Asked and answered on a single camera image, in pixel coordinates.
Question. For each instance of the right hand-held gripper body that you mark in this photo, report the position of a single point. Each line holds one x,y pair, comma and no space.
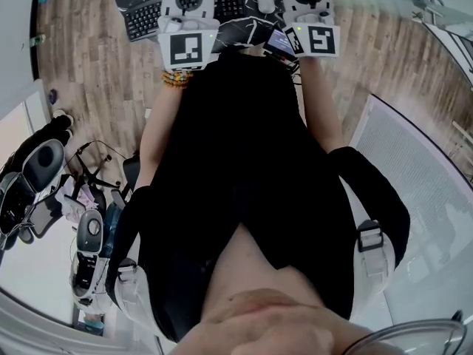
319,39

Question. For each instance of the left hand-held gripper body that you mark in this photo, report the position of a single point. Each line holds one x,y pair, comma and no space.
186,50

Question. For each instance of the white mouse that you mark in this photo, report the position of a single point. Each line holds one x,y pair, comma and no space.
265,0

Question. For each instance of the black keyboard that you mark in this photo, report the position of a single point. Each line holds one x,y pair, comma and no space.
144,19

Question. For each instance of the person's right forearm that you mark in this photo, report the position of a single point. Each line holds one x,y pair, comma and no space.
323,105

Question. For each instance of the person's left forearm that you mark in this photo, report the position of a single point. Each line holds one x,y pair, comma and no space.
159,131

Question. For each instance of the small black screen device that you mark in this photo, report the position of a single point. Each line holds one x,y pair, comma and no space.
279,41

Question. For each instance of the person's black clothing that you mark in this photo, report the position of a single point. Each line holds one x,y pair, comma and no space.
240,154

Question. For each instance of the black mesh office chair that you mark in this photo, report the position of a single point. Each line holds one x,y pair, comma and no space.
131,172

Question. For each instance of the green bottle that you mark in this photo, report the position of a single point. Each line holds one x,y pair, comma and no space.
37,40

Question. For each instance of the dark blue floor object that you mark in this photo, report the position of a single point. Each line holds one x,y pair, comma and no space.
53,96

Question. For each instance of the black swivel chair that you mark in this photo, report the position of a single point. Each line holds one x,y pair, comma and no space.
96,198

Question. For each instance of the black padded headset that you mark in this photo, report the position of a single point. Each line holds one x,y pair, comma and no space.
44,165

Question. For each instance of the pink and white clothes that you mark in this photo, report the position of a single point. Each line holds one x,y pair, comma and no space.
75,203

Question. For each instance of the person's face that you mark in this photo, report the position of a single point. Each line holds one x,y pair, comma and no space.
266,320

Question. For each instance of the clear-rimmed glasses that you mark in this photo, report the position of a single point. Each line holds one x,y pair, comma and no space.
406,327

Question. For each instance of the grey metal bracket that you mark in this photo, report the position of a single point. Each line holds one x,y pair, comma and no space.
426,7

